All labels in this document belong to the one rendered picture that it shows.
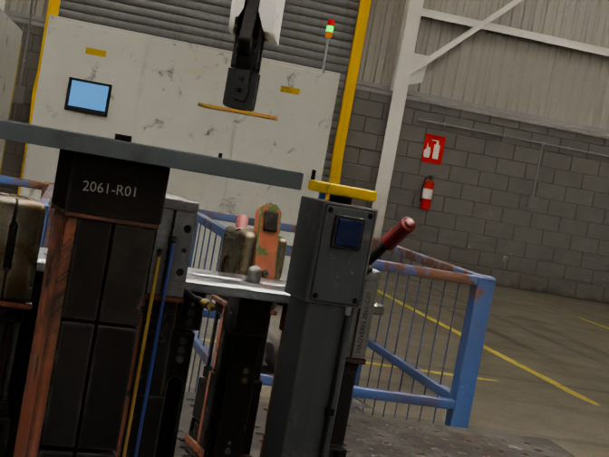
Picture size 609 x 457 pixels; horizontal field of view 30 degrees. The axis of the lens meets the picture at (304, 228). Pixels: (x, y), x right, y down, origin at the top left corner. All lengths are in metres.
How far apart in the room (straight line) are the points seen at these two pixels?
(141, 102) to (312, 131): 1.42
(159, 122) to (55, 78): 0.88
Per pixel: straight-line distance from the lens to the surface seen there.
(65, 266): 1.16
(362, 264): 1.26
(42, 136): 1.11
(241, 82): 1.19
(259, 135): 9.40
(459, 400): 3.48
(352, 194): 1.25
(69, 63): 9.25
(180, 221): 1.34
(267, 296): 1.52
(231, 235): 1.79
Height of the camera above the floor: 1.17
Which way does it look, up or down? 3 degrees down
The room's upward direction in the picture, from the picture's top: 10 degrees clockwise
